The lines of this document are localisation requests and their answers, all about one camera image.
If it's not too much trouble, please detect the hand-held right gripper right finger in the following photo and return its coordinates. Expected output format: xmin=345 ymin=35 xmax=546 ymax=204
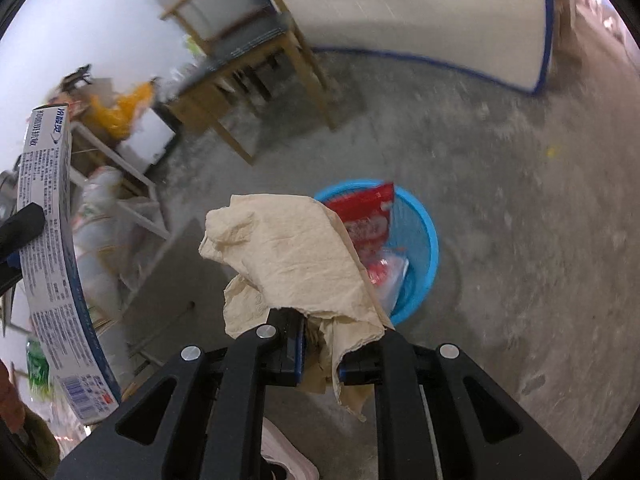
xmin=336 ymin=327 xmax=583 ymax=480

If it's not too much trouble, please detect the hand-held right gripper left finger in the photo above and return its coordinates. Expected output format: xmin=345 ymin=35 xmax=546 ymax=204
xmin=55 ymin=307 xmax=307 ymax=480

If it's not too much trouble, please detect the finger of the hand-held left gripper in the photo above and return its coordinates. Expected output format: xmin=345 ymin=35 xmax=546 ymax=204
xmin=0 ymin=255 xmax=25 ymax=297
xmin=0 ymin=203 xmax=47 ymax=261

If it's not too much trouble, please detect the white blue toothpaste box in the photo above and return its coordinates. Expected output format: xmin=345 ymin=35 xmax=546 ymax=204
xmin=16 ymin=105 xmax=122 ymax=423

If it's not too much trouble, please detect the green label plastic bottle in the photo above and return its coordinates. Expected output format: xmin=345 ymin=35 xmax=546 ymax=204
xmin=26 ymin=337 xmax=55 ymax=403

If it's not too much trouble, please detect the clear plastic bag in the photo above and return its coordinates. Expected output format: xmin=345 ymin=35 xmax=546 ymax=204
xmin=365 ymin=245 xmax=411 ymax=311

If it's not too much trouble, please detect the beige paper tissue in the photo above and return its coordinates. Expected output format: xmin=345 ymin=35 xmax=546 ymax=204
xmin=199 ymin=192 xmax=396 ymax=422

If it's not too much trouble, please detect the blue plastic basket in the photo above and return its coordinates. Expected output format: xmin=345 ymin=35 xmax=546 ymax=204
xmin=314 ymin=179 xmax=440 ymax=328

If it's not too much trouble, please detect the red snack packet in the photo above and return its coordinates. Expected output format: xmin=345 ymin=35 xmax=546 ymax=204
xmin=327 ymin=182 xmax=396 ymax=271

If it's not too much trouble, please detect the person's left forearm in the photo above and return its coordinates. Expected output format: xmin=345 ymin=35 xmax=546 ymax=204
xmin=0 ymin=410 xmax=63 ymax=478

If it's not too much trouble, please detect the person's left hand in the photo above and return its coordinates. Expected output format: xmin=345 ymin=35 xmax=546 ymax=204
xmin=0 ymin=360 xmax=26 ymax=433

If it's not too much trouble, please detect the white sack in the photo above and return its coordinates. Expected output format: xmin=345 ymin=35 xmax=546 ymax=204
xmin=72 ymin=165 xmax=126 ymax=321

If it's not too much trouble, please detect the pink slipper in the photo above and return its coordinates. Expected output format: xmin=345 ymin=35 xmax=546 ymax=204
xmin=261 ymin=417 xmax=321 ymax=480

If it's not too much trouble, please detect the yellow plastic bag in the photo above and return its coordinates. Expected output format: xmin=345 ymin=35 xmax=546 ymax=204
xmin=92 ymin=80 xmax=156 ymax=141

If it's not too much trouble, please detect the white plastic bags pile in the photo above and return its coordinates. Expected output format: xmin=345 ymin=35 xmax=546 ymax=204
xmin=167 ymin=32 xmax=213 ymax=98

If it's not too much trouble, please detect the wooden chair black seat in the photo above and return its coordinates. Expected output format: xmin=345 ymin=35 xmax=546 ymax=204
xmin=160 ymin=0 xmax=336 ymax=166

